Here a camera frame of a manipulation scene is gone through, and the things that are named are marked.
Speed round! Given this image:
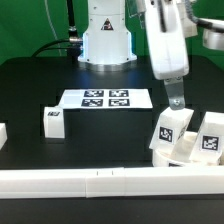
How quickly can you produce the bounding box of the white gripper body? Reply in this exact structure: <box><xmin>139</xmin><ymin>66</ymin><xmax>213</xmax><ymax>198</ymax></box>
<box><xmin>145</xmin><ymin>0</ymin><xmax>189</xmax><ymax>80</ymax></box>

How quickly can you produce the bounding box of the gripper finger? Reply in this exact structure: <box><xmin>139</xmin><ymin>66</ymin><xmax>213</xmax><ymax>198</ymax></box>
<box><xmin>164</xmin><ymin>77</ymin><xmax>185</xmax><ymax>110</ymax></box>

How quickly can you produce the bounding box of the white round stool seat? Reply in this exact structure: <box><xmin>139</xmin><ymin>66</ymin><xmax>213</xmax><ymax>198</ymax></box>
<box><xmin>152</xmin><ymin>131</ymin><xmax>224</xmax><ymax>167</ymax></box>

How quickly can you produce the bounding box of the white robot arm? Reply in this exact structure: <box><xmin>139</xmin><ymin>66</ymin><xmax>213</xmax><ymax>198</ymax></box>
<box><xmin>78</xmin><ymin>0</ymin><xmax>224</xmax><ymax>110</ymax></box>

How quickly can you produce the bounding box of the white marker base sheet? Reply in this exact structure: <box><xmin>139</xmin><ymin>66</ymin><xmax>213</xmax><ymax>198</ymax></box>
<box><xmin>59</xmin><ymin>89</ymin><xmax>153</xmax><ymax>109</ymax></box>

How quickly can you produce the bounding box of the white front fence bar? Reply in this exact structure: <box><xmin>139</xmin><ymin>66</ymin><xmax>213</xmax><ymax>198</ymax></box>
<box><xmin>0</xmin><ymin>166</ymin><xmax>224</xmax><ymax>199</ymax></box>

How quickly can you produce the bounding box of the white left fence block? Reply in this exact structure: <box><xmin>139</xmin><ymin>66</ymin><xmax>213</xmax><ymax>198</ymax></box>
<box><xmin>0</xmin><ymin>123</ymin><xmax>7</xmax><ymax>150</ymax></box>

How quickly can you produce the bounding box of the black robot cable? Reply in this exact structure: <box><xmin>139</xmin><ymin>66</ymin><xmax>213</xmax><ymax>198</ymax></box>
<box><xmin>31</xmin><ymin>0</ymin><xmax>84</xmax><ymax>58</ymax></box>

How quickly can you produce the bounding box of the white thin cable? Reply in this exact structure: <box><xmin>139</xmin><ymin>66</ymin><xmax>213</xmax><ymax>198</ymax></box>
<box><xmin>43</xmin><ymin>0</ymin><xmax>64</xmax><ymax>58</ymax></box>

